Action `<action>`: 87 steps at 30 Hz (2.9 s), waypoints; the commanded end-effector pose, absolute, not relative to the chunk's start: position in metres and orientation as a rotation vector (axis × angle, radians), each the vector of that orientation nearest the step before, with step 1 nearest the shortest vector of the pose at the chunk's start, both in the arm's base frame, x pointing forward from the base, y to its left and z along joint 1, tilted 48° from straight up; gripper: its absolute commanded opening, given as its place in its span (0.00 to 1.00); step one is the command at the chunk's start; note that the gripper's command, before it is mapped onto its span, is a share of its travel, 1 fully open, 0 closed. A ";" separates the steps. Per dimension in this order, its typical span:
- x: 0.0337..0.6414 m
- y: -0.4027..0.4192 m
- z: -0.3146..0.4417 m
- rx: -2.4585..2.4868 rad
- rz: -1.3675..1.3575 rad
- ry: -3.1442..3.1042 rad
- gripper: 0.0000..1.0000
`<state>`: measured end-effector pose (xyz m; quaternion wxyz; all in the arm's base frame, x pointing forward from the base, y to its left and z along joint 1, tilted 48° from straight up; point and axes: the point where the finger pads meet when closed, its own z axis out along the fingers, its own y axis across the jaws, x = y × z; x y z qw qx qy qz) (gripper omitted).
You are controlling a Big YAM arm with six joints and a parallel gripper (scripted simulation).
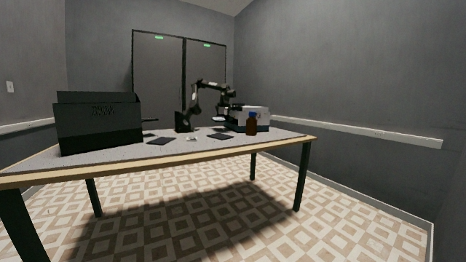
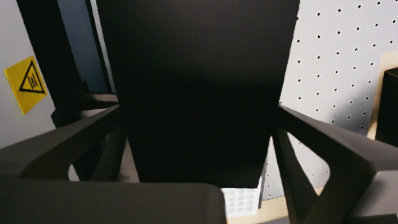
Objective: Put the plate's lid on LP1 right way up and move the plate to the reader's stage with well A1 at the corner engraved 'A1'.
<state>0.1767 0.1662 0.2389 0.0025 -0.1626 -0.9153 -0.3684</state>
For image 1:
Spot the brown bottle with blue cap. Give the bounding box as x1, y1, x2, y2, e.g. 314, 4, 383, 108
245, 112, 257, 136

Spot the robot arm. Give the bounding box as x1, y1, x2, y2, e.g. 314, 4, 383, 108
179, 78, 236, 123

